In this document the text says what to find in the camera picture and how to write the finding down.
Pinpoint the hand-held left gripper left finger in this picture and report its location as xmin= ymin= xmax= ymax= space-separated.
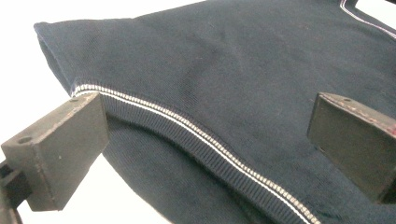
xmin=0 ymin=92 xmax=109 ymax=213

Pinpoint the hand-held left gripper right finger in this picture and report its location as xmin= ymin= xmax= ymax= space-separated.
xmin=306 ymin=91 xmax=396 ymax=205

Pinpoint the black knit sweater vest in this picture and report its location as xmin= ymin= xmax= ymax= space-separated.
xmin=33 ymin=0 xmax=396 ymax=224

